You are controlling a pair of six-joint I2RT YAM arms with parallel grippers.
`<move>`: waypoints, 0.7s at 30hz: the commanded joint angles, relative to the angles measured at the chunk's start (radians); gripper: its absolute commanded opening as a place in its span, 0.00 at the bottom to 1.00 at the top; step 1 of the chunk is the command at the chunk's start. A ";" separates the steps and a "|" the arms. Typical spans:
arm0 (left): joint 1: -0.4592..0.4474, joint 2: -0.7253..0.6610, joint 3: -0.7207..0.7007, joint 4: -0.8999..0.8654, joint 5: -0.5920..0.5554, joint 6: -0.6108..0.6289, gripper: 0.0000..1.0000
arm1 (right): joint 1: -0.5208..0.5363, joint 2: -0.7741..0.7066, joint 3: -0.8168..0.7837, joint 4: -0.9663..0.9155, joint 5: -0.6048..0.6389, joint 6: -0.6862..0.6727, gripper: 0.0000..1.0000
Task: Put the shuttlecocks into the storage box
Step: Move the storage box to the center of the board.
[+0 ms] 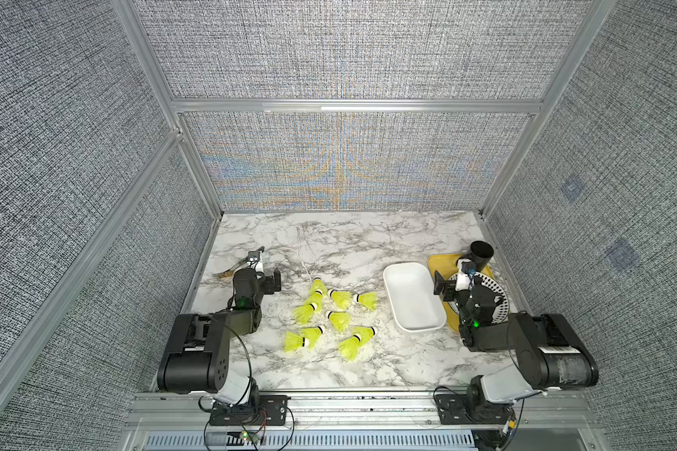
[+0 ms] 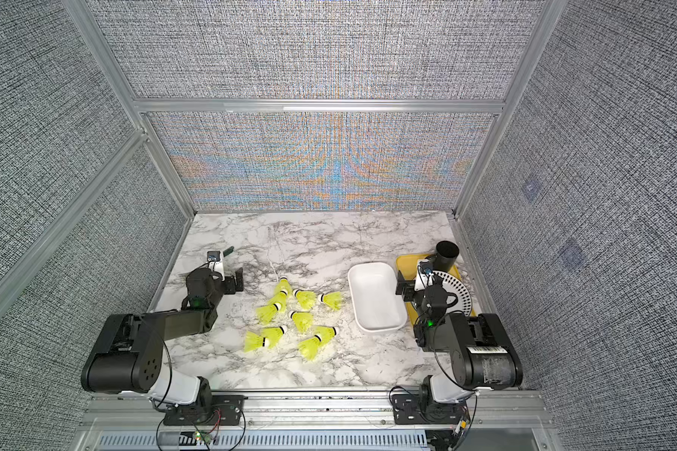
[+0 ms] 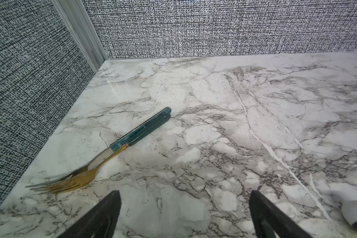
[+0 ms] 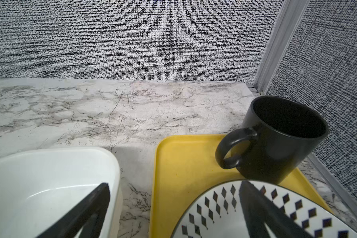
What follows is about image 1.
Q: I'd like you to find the white plastic storage box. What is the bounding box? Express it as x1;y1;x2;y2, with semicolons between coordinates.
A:
383;262;447;334

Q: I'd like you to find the yellow shuttlecock three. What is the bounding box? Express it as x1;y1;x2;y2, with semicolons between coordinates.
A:
310;277;327;296

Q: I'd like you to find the yellow shuttlecock two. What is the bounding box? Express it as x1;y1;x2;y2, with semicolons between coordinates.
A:
328;289;353;311

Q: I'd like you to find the yellow shuttlecock one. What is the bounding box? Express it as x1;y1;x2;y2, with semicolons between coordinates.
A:
354;292;378;311

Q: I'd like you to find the yellow shuttlecock six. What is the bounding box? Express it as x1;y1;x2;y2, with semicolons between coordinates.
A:
352;326;376;346

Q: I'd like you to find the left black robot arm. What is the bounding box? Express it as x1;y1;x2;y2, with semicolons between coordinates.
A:
156;268;281;410

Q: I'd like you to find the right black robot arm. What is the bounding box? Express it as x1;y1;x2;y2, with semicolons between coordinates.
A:
434;272;599;425

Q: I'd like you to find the black dotted white plate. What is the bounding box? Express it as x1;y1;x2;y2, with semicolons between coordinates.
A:
460;272;510;328

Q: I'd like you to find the yellow tray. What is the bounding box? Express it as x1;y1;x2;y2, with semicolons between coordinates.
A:
428;254;508;333

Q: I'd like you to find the black mug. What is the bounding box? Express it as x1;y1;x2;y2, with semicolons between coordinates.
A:
456;241;495;274

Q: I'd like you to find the yellow shuttlecock four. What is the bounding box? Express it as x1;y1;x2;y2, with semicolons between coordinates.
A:
293;292;323;325

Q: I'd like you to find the yellow shuttlecock eight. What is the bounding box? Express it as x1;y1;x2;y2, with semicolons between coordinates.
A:
284;326;325;353

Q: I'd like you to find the yellow shuttlecock five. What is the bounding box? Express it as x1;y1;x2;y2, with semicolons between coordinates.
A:
326;311;351;333

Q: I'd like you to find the yellow shuttlecock seven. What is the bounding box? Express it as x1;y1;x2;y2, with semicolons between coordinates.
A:
338;334;361;362

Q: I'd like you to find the green handled brush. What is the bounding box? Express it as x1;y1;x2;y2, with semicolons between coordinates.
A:
216;246;265;279

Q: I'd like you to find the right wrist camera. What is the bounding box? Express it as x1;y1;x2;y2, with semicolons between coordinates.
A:
455;270;477;291

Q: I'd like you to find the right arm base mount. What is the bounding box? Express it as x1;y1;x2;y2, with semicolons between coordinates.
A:
434;391;515;427

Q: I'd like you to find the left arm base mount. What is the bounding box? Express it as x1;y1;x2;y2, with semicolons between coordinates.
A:
209;395;290;427

